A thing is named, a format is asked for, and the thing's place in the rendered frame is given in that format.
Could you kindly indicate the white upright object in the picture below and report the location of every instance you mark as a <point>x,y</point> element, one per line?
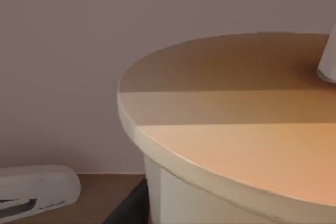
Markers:
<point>328,61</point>

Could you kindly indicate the round cream and tan stand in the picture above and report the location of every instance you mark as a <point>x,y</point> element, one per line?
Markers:
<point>225,140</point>

